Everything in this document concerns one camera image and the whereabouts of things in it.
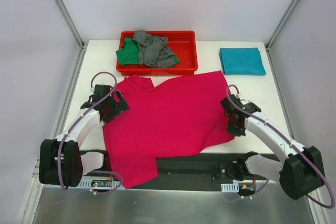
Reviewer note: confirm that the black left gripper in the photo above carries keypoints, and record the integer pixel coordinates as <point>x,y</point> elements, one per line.
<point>115,106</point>

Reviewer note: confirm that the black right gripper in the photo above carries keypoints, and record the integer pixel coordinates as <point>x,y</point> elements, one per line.
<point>233,120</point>

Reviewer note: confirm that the magenta t shirt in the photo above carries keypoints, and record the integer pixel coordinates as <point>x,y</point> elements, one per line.
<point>180,117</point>

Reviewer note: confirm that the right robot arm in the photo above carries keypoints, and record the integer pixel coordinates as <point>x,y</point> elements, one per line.
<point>297,169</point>

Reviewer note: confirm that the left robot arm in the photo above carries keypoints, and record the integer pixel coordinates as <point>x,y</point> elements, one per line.
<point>61,161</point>

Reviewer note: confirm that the green t shirt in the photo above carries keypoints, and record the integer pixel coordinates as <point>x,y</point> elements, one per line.
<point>128,53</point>

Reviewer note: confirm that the folded teal t shirt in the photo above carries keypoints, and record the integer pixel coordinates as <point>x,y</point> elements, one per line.
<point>241,61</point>

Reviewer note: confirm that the grey t shirt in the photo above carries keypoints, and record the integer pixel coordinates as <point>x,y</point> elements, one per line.
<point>154,51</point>

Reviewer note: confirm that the red plastic bin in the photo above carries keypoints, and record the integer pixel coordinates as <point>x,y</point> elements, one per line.
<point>183,43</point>

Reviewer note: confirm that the right white cable duct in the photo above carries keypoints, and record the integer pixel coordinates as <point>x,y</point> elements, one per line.
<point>230,188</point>

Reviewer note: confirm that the white cable duct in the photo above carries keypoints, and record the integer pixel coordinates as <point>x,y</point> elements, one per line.
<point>230,188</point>
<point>99,184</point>

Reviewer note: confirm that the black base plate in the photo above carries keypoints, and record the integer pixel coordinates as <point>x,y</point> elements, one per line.
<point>203,172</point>

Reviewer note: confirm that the left white cable duct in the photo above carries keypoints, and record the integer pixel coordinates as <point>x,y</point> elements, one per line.
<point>99,184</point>

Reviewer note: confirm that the aluminium front rail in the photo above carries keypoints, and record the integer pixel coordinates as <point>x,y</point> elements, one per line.
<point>36,169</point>

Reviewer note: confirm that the left aluminium frame post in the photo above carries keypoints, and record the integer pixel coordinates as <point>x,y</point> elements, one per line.
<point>70,23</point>

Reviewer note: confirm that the aluminium frame post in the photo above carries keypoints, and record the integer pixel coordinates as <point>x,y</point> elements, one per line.
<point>70,23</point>
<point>280,26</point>

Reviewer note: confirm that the right aluminium frame post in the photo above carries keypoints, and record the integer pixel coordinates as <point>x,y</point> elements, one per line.
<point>280,26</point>

